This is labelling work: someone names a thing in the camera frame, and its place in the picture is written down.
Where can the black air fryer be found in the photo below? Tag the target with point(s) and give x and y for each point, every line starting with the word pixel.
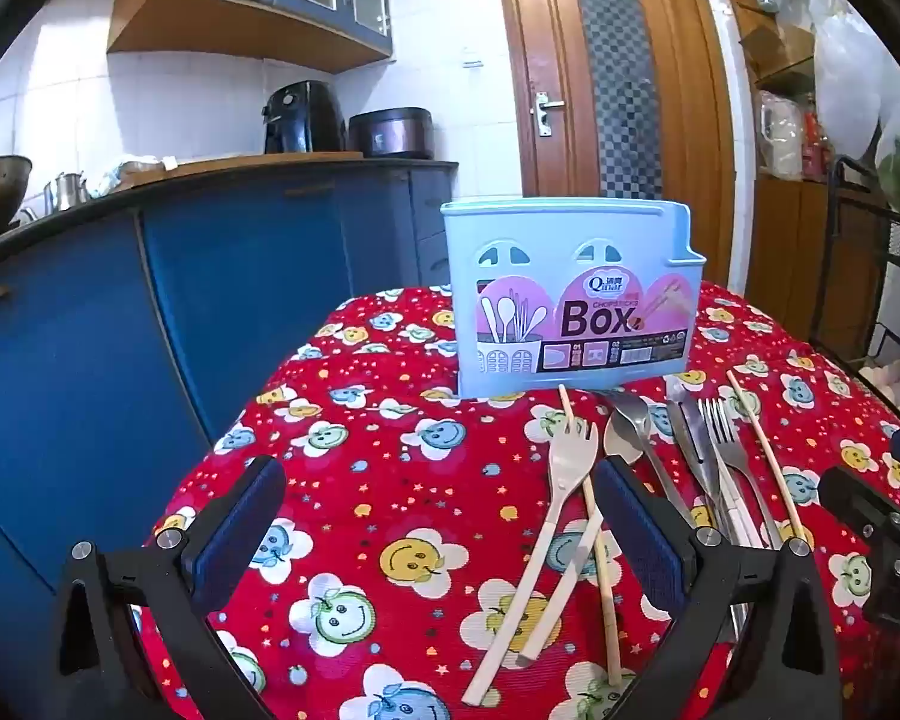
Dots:
pixel 300 116

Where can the red sauce bottle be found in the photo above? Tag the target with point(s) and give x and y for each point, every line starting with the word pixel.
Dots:
pixel 814 146

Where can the wooden door with glass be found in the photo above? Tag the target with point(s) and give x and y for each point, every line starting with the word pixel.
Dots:
pixel 551 30

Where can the white wall switch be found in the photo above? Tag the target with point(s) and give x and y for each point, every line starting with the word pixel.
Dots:
pixel 472 60

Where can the clear bag of food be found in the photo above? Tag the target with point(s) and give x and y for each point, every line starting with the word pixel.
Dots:
pixel 780 135

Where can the white cloth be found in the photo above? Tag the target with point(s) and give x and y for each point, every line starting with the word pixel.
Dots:
pixel 124 169

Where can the blue kitchen base cabinet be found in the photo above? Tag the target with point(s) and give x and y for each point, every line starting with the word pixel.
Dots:
pixel 232 262

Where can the pale wooden fork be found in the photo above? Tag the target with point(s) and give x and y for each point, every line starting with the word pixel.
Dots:
pixel 566 465

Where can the white plastic bag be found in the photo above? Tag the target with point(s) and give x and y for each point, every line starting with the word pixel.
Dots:
pixel 847 82

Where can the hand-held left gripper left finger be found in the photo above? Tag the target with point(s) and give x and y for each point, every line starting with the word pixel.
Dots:
pixel 244 532

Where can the wooden chopstick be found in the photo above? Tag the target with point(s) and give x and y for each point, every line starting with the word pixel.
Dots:
pixel 604 615
pixel 764 457

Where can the light blue utensil box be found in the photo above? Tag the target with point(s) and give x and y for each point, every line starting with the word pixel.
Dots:
pixel 570 292

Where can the metal pitcher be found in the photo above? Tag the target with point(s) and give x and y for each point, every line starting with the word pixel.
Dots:
pixel 66 191

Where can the dark rice cooker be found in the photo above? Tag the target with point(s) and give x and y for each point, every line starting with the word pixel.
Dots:
pixel 390 133

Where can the red smiley flower tablecloth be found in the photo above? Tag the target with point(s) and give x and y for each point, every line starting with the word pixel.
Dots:
pixel 390 480

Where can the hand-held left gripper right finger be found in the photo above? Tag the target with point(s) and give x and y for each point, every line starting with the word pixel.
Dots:
pixel 637 540

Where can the wooden shelf cabinet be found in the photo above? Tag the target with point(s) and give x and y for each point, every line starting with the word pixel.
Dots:
pixel 787 240

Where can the metal spoon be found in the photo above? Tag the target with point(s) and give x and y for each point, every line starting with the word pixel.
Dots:
pixel 624 435

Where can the cardboard box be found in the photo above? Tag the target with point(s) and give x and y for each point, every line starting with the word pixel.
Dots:
pixel 784 45

